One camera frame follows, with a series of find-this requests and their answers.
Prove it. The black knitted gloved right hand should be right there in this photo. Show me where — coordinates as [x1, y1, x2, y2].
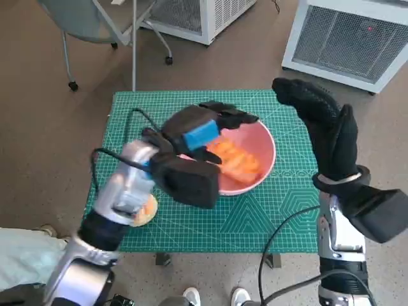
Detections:
[272, 77, 358, 185]

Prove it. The bare black left hand blue tape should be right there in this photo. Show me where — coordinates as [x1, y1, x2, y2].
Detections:
[161, 100, 259, 166]

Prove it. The long toasted bread loaf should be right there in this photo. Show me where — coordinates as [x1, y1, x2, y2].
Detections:
[205, 138, 264, 184]

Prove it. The pink bowl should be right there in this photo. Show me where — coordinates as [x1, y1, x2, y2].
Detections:
[177, 119, 277, 196]

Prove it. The round bread bun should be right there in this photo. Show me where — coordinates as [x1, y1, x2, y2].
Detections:
[132, 194, 159, 228]

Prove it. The white mesh cabinet red light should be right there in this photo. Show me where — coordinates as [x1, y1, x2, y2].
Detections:
[281, 0, 408, 96]

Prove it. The green cutting mat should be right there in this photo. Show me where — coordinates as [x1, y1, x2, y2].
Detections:
[82, 90, 321, 254]

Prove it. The grey office chair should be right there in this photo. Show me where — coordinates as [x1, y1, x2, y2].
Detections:
[36, 0, 175, 92]

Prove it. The white shoe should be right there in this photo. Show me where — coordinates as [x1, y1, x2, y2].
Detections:
[229, 288, 252, 306]
[182, 288, 201, 306]

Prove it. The small black device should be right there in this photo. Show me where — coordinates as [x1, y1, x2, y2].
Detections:
[110, 295, 135, 306]

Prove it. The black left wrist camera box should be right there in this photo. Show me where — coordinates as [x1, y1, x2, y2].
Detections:
[149, 154, 222, 210]

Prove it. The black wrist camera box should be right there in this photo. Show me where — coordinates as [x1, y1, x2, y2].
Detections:
[337, 187, 408, 245]
[149, 154, 222, 210]

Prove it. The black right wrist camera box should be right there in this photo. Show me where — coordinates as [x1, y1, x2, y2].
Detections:
[337, 187, 408, 245]

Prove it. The white metal table frame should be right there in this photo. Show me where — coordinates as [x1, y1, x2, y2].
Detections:
[92, 0, 160, 92]

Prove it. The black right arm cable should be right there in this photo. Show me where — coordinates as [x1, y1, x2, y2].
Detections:
[258, 205, 321, 306]
[263, 269, 377, 306]

